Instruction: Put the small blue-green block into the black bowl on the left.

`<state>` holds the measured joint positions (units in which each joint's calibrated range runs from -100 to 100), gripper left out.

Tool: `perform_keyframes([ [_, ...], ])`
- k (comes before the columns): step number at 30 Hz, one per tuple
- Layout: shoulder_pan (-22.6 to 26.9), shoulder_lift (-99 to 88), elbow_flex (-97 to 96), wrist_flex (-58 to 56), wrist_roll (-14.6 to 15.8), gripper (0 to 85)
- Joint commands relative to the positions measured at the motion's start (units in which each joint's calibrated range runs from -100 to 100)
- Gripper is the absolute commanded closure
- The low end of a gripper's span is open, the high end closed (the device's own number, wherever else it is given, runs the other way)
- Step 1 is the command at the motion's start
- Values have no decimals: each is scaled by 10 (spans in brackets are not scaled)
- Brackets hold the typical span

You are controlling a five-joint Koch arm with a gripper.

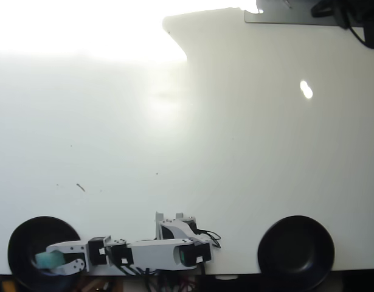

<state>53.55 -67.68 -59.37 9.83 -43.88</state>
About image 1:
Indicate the blue foam cube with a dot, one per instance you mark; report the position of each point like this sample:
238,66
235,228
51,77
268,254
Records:
50,259

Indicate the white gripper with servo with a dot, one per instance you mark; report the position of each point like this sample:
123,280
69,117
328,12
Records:
97,251

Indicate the black bowl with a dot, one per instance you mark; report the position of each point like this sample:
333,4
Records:
296,252
25,243

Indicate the white table clamp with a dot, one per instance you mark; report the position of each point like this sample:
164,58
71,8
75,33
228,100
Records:
226,277

